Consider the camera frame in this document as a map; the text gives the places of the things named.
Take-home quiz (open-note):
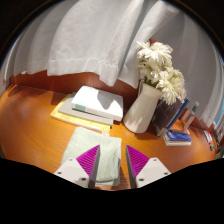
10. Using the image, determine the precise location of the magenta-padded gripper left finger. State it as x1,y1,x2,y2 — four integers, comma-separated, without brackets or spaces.
53,144,102,189

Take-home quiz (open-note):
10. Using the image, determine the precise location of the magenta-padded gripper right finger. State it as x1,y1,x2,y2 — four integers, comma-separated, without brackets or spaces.
125,144,172,189

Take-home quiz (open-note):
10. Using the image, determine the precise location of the pale green towel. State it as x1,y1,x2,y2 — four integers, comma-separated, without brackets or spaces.
60,126,123,187

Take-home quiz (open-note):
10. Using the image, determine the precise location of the blue flat book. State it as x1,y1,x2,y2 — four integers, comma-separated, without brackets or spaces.
163,129,193,147

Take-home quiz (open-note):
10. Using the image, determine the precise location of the yellow flat book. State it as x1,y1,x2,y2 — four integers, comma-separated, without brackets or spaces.
49,92,112,134

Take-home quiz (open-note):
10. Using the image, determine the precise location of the dark standing book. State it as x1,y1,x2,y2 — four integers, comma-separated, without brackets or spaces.
153,98,186,137

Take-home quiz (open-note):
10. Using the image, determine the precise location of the white ceramic vase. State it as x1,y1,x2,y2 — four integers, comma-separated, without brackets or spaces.
122,80,164,134

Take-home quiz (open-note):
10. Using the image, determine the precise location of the grey flat book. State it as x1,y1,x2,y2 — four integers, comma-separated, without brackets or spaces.
57,94,114,127

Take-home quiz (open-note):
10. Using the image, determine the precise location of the blue standing book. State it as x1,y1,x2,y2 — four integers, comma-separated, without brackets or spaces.
166,97,190,132

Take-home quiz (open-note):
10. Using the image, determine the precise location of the red flat booklet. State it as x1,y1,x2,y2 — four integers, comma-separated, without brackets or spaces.
203,129,214,145

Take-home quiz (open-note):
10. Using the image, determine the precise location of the clear bottle with green cap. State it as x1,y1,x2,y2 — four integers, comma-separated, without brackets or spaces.
183,100,200,130

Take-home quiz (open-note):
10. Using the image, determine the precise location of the window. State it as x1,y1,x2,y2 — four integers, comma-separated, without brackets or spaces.
213,99,224,134

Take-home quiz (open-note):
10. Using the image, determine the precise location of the white flower bouquet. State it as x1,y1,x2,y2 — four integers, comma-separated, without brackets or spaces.
135,40,188,106

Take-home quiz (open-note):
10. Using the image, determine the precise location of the white curtain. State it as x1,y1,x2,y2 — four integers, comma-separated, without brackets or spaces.
3,0,224,129

